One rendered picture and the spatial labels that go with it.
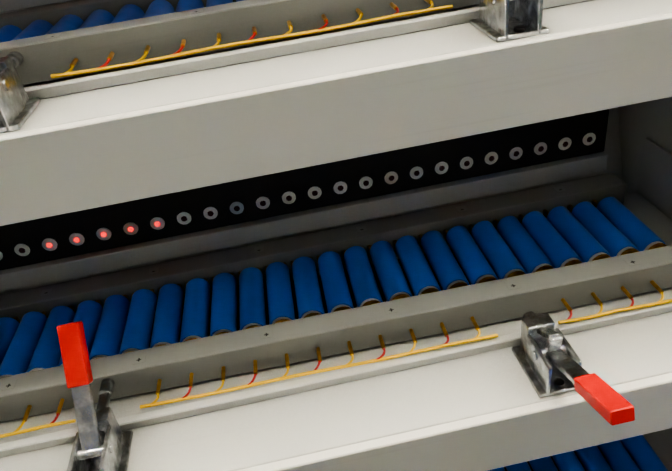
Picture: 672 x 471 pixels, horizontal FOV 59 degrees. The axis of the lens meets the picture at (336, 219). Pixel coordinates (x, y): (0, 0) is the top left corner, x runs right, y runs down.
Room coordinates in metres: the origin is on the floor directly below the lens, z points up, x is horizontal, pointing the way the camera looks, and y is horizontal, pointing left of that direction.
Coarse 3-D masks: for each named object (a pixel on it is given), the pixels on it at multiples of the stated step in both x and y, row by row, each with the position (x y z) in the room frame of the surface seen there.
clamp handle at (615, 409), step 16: (560, 336) 0.31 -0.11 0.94; (560, 352) 0.31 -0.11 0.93; (560, 368) 0.30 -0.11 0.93; (576, 368) 0.29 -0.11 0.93; (576, 384) 0.28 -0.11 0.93; (592, 384) 0.27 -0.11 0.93; (592, 400) 0.26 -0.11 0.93; (608, 400) 0.26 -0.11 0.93; (624, 400) 0.25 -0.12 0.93; (608, 416) 0.25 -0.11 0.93; (624, 416) 0.25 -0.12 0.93
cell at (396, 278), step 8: (376, 248) 0.44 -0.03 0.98; (384, 248) 0.44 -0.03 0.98; (392, 248) 0.44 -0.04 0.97; (376, 256) 0.43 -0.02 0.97; (384, 256) 0.43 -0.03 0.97; (392, 256) 0.43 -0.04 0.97; (376, 264) 0.43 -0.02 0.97; (384, 264) 0.42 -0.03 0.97; (392, 264) 0.42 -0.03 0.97; (376, 272) 0.42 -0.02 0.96; (384, 272) 0.41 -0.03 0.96; (392, 272) 0.41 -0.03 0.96; (400, 272) 0.41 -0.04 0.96; (384, 280) 0.40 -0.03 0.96; (392, 280) 0.40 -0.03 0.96; (400, 280) 0.40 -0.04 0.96; (384, 288) 0.40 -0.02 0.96; (392, 288) 0.39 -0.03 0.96; (400, 288) 0.39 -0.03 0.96; (408, 288) 0.39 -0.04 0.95; (392, 296) 0.39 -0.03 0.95
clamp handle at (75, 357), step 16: (64, 336) 0.31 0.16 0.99; (80, 336) 0.31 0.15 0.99; (64, 352) 0.31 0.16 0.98; (80, 352) 0.31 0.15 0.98; (64, 368) 0.31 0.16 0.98; (80, 368) 0.31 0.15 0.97; (80, 384) 0.31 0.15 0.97; (80, 400) 0.31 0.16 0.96; (80, 416) 0.30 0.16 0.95; (80, 432) 0.30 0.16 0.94; (96, 432) 0.30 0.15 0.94; (96, 448) 0.30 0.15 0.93
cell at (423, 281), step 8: (400, 240) 0.44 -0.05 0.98; (408, 240) 0.44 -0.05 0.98; (416, 240) 0.44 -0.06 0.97; (400, 248) 0.44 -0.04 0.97; (408, 248) 0.43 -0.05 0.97; (416, 248) 0.43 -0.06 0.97; (400, 256) 0.43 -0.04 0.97; (408, 256) 0.42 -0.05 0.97; (416, 256) 0.42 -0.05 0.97; (424, 256) 0.43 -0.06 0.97; (408, 264) 0.42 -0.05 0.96; (416, 264) 0.41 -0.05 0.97; (424, 264) 0.41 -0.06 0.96; (408, 272) 0.41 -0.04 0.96; (416, 272) 0.40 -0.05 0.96; (424, 272) 0.40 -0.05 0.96; (432, 272) 0.41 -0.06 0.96; (408, 280) 0.41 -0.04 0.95; (416, 280) 0.40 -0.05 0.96; (424, 280) 0.39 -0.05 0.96; (432, 280) 0.39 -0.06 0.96; (416, 288) 0.39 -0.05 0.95; (424, 288) 0.39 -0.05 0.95
